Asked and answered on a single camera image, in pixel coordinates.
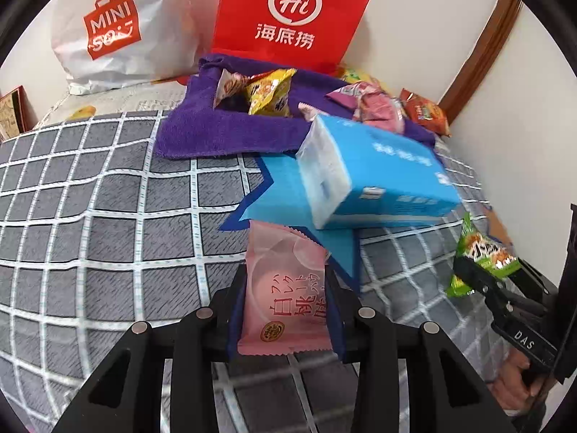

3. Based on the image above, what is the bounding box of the light pink pastry packet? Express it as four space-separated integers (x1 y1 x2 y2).
237 221 336 356

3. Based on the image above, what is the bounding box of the pink bear print packet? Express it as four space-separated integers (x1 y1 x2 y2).
213 70 250 110

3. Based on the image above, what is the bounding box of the pink zip bag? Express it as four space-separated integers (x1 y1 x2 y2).
356 90 406 134

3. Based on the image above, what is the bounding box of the white peach print packet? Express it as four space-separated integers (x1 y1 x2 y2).
298 101 326 123

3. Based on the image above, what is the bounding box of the grey checkered blanket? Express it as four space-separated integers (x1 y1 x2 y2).
0 108 519 433

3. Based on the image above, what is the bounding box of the brown wooden door frame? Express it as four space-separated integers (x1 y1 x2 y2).
437 0 524 122

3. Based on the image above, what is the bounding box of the small yellow snack packet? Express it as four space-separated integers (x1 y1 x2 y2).
247 69 298 118

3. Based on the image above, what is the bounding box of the yellow chip bag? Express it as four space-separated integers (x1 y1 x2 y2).
338 67 375 86

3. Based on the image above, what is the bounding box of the white plastic shopping bag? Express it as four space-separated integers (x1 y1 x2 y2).
50 0 226 95

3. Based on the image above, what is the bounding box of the red paper bag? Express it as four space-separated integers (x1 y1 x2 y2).
211 0 380 65

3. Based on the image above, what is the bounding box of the person's right hand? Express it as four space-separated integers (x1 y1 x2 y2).
490 351 547 412

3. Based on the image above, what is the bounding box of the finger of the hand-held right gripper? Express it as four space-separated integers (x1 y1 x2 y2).
514 259 557 301
453 255 512 303

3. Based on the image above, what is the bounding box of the fruit print sheet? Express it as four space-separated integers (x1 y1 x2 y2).
38 72 203 123

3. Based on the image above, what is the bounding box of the red framed picture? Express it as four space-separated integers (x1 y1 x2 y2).
0 85 39 140

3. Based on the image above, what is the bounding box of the purple towel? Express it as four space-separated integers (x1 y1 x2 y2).
154 54 445 159

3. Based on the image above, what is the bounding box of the green snack packet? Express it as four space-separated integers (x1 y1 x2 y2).
446 212 521 298

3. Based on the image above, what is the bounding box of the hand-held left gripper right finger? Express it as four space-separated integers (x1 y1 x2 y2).
325 271 517 433

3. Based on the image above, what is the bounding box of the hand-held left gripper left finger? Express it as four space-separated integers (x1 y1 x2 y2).
52 275 248 433

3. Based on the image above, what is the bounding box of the orange chip bag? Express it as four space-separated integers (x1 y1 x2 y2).
399 89 452 138

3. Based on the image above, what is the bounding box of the blue tissue box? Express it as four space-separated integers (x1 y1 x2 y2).
295 114 463 231

